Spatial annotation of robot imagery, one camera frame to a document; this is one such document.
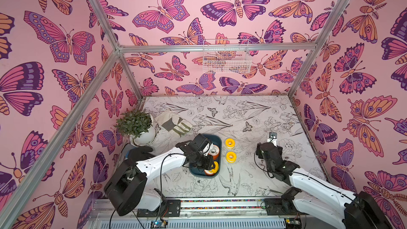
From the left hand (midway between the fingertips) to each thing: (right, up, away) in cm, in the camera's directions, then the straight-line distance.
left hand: (214, 165), depth 81 cm
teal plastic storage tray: (-9, -3, -2) cm, 9 cm away
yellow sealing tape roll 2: (+10, +8, +14) cm, 19 cm away
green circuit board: (-26, -23, -10) cm, 36 cm away
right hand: (+27, +10, +5) cm, 29 cm away
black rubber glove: (-44, +4, +8) cm, 44 cm away
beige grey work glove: (-28, +21, +24) cm, 42 cm away
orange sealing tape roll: (+1, +6, +7) cm, 9 cm away
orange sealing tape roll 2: (+10, +2, +8) cm, 13 cm away
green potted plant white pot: (-39, +20, 0) cm, 44 cm away
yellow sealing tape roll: (+1, -1, 0) cm, 2 cm away
